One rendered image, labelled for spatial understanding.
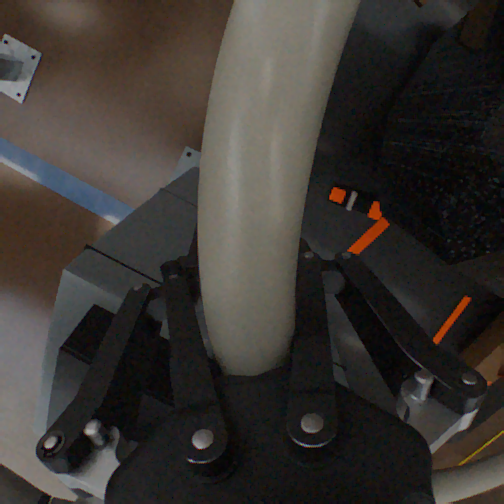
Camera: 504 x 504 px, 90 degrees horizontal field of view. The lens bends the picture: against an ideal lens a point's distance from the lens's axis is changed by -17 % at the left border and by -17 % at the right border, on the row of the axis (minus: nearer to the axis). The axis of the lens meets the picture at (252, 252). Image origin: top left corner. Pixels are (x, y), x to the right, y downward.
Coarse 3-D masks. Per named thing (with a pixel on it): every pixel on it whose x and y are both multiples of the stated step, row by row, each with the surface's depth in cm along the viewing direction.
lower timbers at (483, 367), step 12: (492, 324) 129; (480, 336) 132; (492, 336) 126; (468, 348) 135; (480, 348) 128; (492, 348) 122; (468, 360) 131; (480, 360) 125; (492, 360) 124; (480, 372) 127; (492, 372) 127
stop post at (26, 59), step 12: (0, 48) 82; (12, 48) 82; (24, 48) 83; (0, 60) 74; (12, 60) 79; (24, 60) 84; (36, 60) 85; (0, 72) 77; (12, 72) 83; (24, 72) 86; (0, 84) 87; (12, 84) 88; (24, 84) 88; (12, 96) 89; (24, 96) 90
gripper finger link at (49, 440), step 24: (144, 288) 15; (120, 312) 13; (144, 312) 14; (120, 336) 11; (144, 336) 13; (96, 360) 10; (120, 360) 10; (144, 360) 12; (96, 384) 9; (120, 384) 10; (144, 384) 12; (72, 408) 8; (96, 408) 8; (120, 408) 9; (48, 432) 7; (72, 432) 7; (120, 432) 9; (48, 456) 7; (72, 456) 7
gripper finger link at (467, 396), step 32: (352, 256) 15; (352, 288) 13; (384, 288) 12; (352, 320) 14; (384, 320) 10; (384, 352) 10; (416, 352) 9; (448, 352) 8; (448, 384) 7; (480, 384) 7
